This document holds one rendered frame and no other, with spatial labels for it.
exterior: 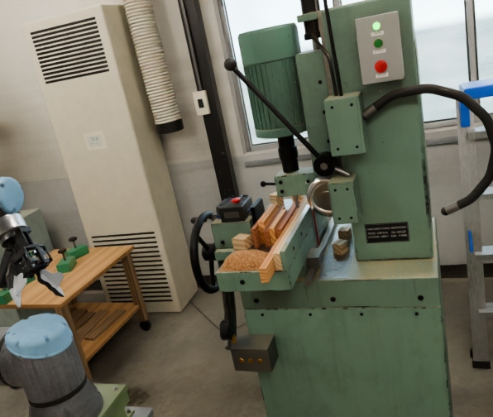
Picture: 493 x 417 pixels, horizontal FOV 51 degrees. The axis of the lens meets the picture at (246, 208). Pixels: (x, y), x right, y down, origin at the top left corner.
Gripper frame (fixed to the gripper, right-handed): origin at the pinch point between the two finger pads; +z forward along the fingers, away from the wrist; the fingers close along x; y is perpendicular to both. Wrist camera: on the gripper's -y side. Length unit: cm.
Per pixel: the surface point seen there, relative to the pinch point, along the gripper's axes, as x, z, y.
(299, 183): 51, 6, 62
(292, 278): 30, 30, 51
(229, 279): 26.1, 20.4, 37.3
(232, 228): 45, 5, 38
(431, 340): 51, 64, 68
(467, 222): 125, 45, 91
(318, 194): 43, 14, 67
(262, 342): 43, 39, 27
